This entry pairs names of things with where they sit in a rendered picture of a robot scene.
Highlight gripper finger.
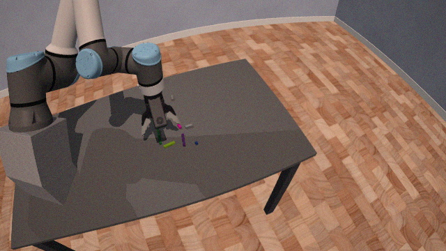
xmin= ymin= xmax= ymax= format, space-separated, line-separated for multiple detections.
xmin=141 ymin=111 xmax=151 ymax=135
xmin=166 ymin=104 xmax=180 ymax=124

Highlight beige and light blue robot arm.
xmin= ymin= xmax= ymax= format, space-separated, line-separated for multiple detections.
xmin=6 ymin=0 xmax=164 ymax=132

